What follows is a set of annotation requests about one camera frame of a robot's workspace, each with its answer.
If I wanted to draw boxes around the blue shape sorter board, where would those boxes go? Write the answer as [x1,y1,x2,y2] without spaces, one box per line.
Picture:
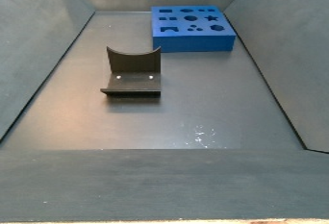
[151,6,237,53]

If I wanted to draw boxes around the black curved holder stand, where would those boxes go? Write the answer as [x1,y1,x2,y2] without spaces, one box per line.
[100,48,160,96]

